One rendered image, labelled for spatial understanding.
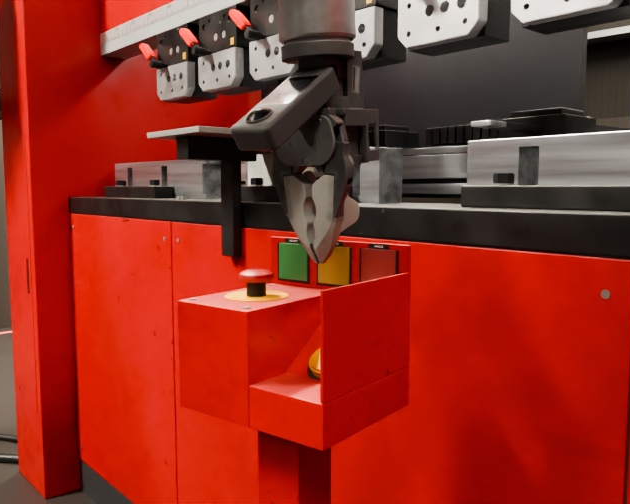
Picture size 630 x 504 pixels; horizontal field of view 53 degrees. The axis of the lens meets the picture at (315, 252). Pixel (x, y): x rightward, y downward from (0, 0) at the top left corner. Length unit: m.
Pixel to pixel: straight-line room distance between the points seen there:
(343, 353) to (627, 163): 0.43
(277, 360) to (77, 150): 1.38
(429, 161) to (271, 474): 0.81
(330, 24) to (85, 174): 1.44
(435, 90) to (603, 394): 1.09
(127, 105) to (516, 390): 1.53
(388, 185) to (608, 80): 6.26
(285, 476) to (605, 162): 0.53
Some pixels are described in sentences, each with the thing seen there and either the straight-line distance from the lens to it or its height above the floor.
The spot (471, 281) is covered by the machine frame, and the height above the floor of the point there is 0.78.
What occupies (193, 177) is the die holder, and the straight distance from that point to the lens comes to 1.55.
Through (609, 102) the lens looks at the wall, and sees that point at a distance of 7.24.
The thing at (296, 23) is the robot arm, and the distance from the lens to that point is 0.62.
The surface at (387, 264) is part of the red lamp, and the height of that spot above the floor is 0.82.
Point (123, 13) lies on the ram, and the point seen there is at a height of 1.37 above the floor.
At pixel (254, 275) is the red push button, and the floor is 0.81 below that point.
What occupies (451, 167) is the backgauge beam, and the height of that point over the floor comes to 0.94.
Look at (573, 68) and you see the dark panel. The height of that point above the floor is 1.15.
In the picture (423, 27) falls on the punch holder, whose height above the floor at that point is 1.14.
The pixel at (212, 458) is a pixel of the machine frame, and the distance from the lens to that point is 1.39.
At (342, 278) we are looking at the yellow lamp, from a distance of 0.74.
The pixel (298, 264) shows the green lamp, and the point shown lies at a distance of 0.78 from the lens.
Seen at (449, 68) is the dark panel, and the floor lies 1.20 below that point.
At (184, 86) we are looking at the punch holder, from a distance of 1.57.
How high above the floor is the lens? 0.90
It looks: 6 degrees down
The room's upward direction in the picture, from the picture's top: straight up
